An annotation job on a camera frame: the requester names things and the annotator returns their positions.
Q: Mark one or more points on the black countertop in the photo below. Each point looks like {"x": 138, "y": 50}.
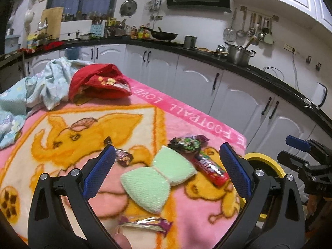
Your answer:
{"x": 272, "y": 79}

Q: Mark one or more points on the steel pot lid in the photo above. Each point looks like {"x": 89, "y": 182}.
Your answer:
{"x": 128, "y": 7}

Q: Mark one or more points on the red snack wrapper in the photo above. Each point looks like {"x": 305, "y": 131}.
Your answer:
{"x": 210, "y": 170}

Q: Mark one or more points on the person's left hand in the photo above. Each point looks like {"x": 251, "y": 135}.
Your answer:
{"x": 123, "y": 242}

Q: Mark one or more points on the pink printed blanket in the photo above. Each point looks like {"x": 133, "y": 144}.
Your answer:
{"x": 168, "y": 124}

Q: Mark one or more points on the green bow-shaped sponge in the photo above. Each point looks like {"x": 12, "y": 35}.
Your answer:
{"x": 155, "y": 176}

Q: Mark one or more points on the blue knife rack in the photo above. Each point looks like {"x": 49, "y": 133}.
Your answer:
{"x": 97, "y": 30}

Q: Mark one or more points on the row of hanging kitchen utensils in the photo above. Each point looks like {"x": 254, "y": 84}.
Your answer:
{"x": 251, "y": 28}

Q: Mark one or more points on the white charger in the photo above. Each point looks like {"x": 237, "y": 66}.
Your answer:
{"x": 307, "y": 101}

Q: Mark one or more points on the red embroidered cloth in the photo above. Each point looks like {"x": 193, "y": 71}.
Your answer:
{"x": 88, "y": 77}

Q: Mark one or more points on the wall knife holder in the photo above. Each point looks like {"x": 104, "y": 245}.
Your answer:
{"x": 155, "y": 6}

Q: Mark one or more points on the silver purple snack wrapper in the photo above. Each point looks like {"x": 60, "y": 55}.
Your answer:
{"x": 155, "y": 224}

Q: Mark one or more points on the black wok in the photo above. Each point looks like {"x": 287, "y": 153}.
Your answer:
{"x": 166, "y": 35}

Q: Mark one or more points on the wall socket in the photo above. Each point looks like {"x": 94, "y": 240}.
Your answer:
{"x": 289, "y": 47}

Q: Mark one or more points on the white lower cabinets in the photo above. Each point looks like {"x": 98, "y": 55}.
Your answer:
{"x": 197, "y": 83}

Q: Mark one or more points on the small steel kettle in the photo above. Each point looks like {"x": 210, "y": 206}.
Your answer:
{"x": 220, "y": 49}

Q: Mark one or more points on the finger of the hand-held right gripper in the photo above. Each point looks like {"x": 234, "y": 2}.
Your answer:
{"x": 290, "y": 159}
{"x": 297, "y": 142}

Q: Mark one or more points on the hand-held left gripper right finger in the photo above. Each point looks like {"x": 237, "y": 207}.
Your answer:
{"x": 236, "y": 171}

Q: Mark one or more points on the white electric kettle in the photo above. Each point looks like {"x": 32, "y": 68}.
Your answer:
{"x": 319, "y": 94}

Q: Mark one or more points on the dark green candy wrapper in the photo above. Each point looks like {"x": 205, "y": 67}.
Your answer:
{"x": 188, "y": 144}

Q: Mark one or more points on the wooden cutting board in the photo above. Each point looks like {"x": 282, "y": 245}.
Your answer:
{"x": 53, "y": 23}

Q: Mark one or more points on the light blue cloth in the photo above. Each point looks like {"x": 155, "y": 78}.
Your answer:
{"x": 51, "y": 83}

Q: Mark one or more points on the red dishcloth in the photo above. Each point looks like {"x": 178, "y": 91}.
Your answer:
{"x": 51, "y": 45}

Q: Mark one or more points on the group of seasoning bottles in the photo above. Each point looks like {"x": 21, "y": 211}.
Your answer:
{"x": 137, "y": 32}

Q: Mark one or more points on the steel mug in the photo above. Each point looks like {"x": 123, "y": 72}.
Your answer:
{"x": 190, "y": 42}

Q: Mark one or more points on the yellow-rimmed black bin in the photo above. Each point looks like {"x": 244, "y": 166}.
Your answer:
{"x": 264, "y": 158}

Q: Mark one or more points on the light blue plastic container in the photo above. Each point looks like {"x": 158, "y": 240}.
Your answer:
{"x": 12, "y": 44}

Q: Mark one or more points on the steel stockpot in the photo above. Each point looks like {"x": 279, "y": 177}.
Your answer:
{"x": 238, "y": 55}

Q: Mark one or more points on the dark purple candy wrapper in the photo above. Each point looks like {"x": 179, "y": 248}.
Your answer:
{"x": 124, "y": 158}

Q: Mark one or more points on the row of glass jars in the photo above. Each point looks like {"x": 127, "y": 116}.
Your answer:
{"x": 88, "y": 16}

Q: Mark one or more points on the white hanging scoop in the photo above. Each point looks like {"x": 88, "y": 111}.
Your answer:
{"x": 29, "y": 16}

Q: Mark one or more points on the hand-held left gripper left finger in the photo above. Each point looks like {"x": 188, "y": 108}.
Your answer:
{"x": 99, "y": 171}

